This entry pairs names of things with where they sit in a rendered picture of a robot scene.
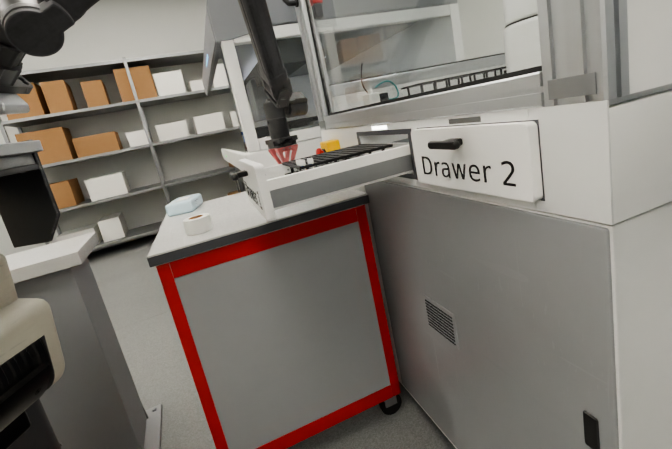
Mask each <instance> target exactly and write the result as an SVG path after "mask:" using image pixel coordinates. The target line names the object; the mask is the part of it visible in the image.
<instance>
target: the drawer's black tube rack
mask: <svg viewBox="0 0 672 449"><path fill-rule="evenodd" d="M389 147H393V144H358V145H354V146H350V147H346V148H341V149H337V150H333V151H329V152H325V153H321V154H316V155H312V156H308V157H304V158H300V159H303V160H305V164H306V165H308V167H313V166H314V168H316V167H320V166H324V165H328V164H332V163H336V162H340V161H344V160H348V159H352V158H356V157H360V156H364V155H365V153H369V154H372V152H373V151H377V150H382V151H384V150H385V148H389ZM361 154H362V155H361ZM353 156H354V157H353ZM349 157H350V158H349ZM308 158H313V162H314V163H313V164H308V161H307V159H308ZM341 159H342V160H341ZM337 160H338V161H337ZM333 161H334V162H333ZM329 162H330V163H329ZM321 164H322V165H321ZM317 165H318V166H317Z"/></svg>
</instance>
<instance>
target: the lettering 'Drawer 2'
mask: <svg viewBox="0 0 672 449"><path fill-rule="evenodd" d="M421 157H422V164H423V170H424V174H427V175H429V174H431V173H432V164H431V161H430V159H429V158H428V157H424V156H421ZM424 159H427V160H428V161H429V163H430V172H429V173H427V172H425V166H424ZM443 164H445V165H447V168H443V169H442V175H443V176H444V177H448V176H449V178H451V176H450V169H449V165H448V164H447V163H446V162H442V163H441V165H443ZM451 164H452V167H453V170H454V174H455V177H456V179H458V172H459V170H460V173H461V176H462V179H463V180H465V165H466V164H463V174H462V171H461V167H460V164H457V174H456V171H455V167H454V164H453V163H451ZM504 164H509V165H510V166H511V172H510V174H509V175H508V177H507V178H506V179H505V180H504V182H503V185H507V186H514V187H516V184H513V183H507V181H508V180H509V179H510V177H511V176H512V175H513V173H514V166H513V164H512V163H511V162H509V161H503V162H501V166H502V165H504ZM472 167H475V168H476V169H477V172H474V171H471V168H472ZM487 168H490V169H491V167H490V166H486V167H485V166H483V173H484V181H485V183H487V179H486V169H487ZM444 170H448V175H444ZM471 173H472V174H480V171H479V168H478V167H477V166H476V165H474V164H473V165H470V167H469V175H470V178H471V179H472V180H473V181H475V182H479V181H480V179H474V178H473V177H472V175H471Z"/></svg>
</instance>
